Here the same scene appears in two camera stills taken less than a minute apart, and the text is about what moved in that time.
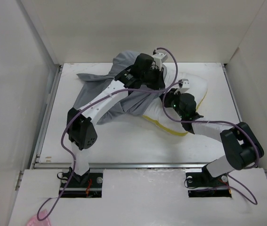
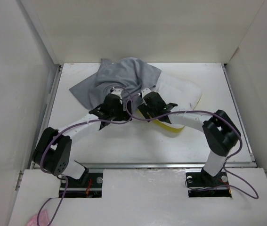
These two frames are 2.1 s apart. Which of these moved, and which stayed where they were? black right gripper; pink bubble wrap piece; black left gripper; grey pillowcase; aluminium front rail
Moved: grey pillowcase; black right gripper; black left gripper
Stayed: aluminium front rail; pink bubble wrap piece
